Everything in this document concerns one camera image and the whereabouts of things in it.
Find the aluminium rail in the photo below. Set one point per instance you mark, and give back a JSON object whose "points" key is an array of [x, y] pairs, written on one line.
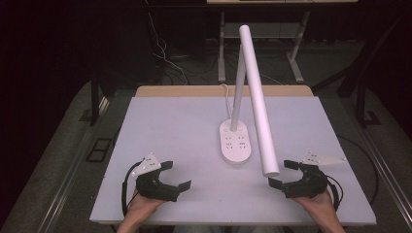
{"points": [[71, 168], [382, 161]]}

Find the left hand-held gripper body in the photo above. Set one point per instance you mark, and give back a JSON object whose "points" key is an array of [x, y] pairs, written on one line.
{"points": [[152, 189]]}

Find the black rectangular frame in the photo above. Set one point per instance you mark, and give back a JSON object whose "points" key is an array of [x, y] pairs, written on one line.
{"points": [[97, 150]]}

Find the black metal stand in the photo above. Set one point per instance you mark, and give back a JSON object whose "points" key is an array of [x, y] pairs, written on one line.
{"points": [[362, 103], [94, 103]]}

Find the person's right hand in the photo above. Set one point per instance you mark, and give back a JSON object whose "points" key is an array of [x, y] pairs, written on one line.
{"points": [[319, 205]]}

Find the person's left hand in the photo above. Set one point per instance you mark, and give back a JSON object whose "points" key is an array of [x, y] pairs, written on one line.
{"points": [[142, 205]]}

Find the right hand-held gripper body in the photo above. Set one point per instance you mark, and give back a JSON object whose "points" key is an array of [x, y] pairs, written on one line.
{"points": [[307, 187]]}

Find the white desk lamp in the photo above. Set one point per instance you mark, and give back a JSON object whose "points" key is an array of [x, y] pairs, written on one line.
{"points": [[259, 106]]}

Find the white desk with metal legs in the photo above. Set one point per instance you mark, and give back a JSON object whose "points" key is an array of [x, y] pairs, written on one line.
{"points": [[291, 30]]}

